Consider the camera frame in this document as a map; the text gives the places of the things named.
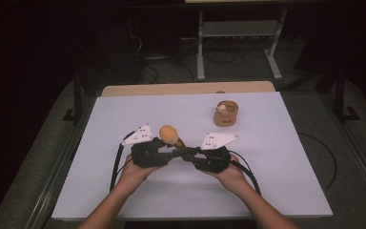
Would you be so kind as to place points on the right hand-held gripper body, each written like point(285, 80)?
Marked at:
point(214, 160)

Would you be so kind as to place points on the brown cup with small figure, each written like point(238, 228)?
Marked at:
point(225, 117)

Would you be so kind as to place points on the person's right hand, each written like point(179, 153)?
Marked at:
point(232, 178)

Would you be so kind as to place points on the white metal table frame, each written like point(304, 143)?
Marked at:
point(235, 28)

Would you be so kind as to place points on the black metal stand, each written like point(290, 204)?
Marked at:
point(340, 95)
point(77, 95)

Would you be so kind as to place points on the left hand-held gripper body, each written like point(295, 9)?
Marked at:
point(146, 156)

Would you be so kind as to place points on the wooden table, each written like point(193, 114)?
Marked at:
point(187, 88)

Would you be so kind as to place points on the person's left hand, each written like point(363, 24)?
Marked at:
point(136, 176)

